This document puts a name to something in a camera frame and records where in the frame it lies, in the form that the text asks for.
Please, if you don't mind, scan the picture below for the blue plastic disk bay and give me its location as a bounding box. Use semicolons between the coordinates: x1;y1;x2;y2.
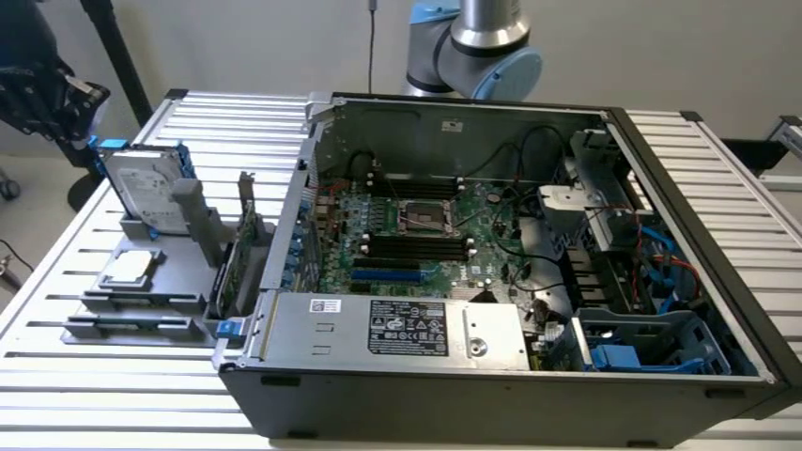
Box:
571;307;735;378

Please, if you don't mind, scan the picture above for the black open PC case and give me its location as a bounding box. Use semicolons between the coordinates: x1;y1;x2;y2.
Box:
216;91;798;442

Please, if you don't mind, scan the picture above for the aluminium profile beam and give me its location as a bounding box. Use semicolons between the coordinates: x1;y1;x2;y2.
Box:
759;114;802;157

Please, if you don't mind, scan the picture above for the CPU socket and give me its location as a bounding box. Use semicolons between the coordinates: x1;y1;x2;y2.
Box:
389;198;458;236

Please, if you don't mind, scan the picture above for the silver power supply unit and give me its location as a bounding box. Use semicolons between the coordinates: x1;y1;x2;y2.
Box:
240;292;534;373

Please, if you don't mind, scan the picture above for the black looped power cable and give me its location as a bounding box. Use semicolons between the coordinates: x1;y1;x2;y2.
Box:
480;125;570;185

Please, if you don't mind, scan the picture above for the hard disk with blue rails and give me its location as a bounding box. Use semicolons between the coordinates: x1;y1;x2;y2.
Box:
89;135;193;240

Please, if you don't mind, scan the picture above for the silver CPU chip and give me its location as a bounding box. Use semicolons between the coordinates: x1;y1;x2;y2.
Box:
101;250;159;288

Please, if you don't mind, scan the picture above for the black RAM slot bank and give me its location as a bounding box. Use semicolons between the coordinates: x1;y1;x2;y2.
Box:
373;175;463;199
367;231;476;263

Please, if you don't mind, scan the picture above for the black expansion slot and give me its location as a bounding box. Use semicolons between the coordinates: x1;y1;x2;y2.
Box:
352;257;421;272

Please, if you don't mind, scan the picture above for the blue expansion slot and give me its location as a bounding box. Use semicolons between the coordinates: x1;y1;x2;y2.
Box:
348;269;421;286

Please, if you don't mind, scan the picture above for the blue wire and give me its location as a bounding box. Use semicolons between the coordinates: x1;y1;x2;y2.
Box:
630;224;680;313

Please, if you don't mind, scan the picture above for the black stand pole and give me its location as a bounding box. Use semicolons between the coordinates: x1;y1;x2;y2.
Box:
65;0;156;213

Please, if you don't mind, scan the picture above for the red wire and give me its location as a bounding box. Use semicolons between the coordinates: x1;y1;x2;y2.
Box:
643;252;704;312

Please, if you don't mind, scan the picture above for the thin black floor cable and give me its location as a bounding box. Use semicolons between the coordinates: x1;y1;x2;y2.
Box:
0;238;34;286

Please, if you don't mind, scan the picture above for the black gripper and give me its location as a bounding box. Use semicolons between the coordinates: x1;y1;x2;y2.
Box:
0;0;112;150

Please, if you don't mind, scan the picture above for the RAM stick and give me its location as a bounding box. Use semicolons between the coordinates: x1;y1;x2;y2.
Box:
65;315;195;331
80;291;200;307

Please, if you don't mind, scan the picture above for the green motherboard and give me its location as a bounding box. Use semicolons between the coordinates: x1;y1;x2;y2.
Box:
299;180;535;306

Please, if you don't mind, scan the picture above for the grey parts rack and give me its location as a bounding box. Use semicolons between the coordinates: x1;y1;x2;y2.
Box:
57;177;277;348

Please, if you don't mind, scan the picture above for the graphics card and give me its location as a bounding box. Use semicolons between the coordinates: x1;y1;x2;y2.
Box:
208;170;261;321

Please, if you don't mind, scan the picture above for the thin hanging black cable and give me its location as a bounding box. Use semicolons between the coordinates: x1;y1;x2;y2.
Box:
365;0;379;94

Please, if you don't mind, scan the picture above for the grey metal drive cage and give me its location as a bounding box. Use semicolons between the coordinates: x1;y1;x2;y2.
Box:
536;184;660;253

